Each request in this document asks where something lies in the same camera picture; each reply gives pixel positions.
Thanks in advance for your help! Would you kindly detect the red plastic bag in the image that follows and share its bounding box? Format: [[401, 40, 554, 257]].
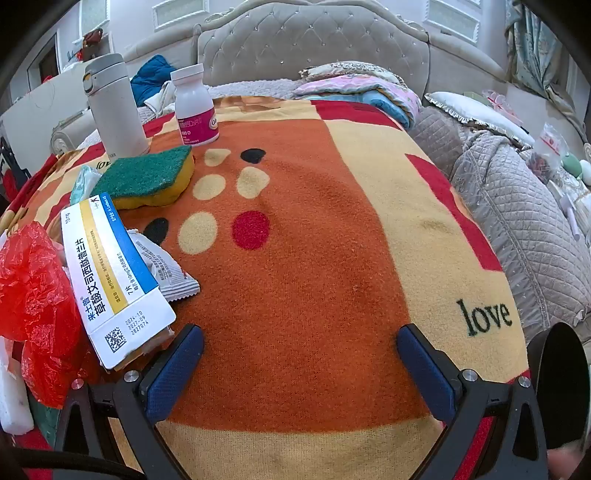
[[0, 220, 100, 409]]

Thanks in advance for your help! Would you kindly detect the orange red printed blanket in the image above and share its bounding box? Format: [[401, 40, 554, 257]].
[[0, 95, 532, 480]]

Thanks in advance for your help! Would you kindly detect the pink lint brush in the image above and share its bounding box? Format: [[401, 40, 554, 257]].
[[558, 194, 580, 241]]

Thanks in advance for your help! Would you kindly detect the folded pink blue blanket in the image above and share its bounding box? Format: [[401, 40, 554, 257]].
[[293, 76, 423, 130]]

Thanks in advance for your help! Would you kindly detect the blue cloth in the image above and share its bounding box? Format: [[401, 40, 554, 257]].
[[130, 54, 178, 100]]

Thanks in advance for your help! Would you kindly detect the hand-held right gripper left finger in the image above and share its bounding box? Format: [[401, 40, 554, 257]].
[[54, 324, 205, 480]]

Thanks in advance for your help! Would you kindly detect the white pill bottle pink label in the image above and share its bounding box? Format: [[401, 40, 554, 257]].
[[170, 64, 221, 147]]

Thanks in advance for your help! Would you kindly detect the white ruffled pillow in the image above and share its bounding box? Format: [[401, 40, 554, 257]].
[[424, 91, 536, 148]]

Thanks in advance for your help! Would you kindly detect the black trash bin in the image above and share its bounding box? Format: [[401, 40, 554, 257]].
[[526, 322, 591, 450]]

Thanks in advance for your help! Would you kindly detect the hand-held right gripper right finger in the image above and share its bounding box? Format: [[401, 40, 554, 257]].
[[397, 324, 550, 480]]

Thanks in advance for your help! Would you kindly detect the beige tufted sofa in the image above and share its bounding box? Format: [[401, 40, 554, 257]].
[[51, 0, 591, 352]]

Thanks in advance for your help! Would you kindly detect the white thermos bottle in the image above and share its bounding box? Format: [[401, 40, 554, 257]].
[[83, 53, 151, 160]]

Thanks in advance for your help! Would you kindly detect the floral curtain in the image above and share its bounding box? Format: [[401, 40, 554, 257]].
[[505, 0, 573, 100]]

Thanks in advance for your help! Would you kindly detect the green yellow sponge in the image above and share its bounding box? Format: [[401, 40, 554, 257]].
[[95, 144, 195, 210]]

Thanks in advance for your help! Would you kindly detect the white blue medicine box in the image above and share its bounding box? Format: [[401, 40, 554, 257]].
[[61, 192, 177, 371]]

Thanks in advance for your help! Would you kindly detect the white paper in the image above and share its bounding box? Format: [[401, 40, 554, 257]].
[[0, 339, 35, 435]]

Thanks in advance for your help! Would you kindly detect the white cabinet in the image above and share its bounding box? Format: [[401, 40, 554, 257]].
[[0, 62, 100, 153]]

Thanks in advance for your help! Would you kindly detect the clear plastic snack bag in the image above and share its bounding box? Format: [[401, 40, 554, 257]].
[[529, 122, 573, 183]]

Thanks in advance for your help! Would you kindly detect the teal tissue packet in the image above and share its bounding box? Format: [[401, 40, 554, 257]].
[[69, 165, 105, 206]]

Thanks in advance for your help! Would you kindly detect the white cloth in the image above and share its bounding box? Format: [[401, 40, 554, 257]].
[[143, 82, 178, 118]]

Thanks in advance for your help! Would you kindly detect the silver sachet wrapper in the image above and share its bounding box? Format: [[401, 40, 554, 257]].
[[127, 228, 201, 303]]

